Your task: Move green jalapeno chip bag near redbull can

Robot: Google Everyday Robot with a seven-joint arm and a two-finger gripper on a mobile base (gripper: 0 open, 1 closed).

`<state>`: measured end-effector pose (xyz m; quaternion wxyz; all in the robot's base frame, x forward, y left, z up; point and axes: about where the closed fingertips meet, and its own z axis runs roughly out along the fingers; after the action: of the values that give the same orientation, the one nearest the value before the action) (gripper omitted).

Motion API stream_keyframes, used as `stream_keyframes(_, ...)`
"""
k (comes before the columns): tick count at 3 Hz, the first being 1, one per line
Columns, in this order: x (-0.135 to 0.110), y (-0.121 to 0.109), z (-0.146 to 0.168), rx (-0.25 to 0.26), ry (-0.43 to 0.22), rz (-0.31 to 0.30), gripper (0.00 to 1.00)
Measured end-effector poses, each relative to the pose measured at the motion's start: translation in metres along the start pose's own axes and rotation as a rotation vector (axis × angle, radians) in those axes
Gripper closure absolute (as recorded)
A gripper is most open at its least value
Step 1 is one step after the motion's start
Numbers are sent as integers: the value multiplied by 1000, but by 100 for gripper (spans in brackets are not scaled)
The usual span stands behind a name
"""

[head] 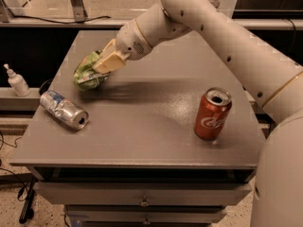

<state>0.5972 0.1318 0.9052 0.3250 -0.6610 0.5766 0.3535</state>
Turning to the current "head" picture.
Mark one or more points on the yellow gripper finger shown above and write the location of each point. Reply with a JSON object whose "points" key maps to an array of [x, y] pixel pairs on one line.
{"points": [[109, 51], [109, 62]]}

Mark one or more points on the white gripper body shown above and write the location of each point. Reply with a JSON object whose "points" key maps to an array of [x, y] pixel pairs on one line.
{"points": [[130, 40]]}

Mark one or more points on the green jalapeno chip bag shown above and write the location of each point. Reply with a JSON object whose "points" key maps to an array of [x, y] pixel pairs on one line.
{"points": [[85, 78]]}

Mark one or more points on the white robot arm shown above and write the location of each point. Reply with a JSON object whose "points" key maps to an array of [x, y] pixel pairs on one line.
{"points": [[272, 79]]}

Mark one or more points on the silver redbull can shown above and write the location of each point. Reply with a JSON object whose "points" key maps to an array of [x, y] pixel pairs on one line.
{"points": [[64, 109]]}

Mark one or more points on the red coca-cola can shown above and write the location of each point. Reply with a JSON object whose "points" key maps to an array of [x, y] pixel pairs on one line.
{"points": [[214, 108]]}

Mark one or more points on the grey drawer cabinet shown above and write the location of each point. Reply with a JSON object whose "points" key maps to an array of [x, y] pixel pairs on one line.
{"points": [[141, 125]]}

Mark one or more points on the white pump bottle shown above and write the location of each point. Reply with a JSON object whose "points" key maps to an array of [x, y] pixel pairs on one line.
{"points": [[17, 82]]}

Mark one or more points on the upper grey drawer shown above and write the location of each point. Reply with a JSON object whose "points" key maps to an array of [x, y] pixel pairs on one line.
{"points": [[144, 194]]}

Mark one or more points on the grey drawer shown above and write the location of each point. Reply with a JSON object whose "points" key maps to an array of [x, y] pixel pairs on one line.
{"points": [[144, 194], [152, 214]]}

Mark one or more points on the lower grey drawer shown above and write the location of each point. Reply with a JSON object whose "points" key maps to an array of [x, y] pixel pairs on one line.
{"points": [[152, 214]]}

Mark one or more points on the left metal bracket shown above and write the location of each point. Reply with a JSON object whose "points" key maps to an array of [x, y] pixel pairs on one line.
{"points": [[79, 11]]}

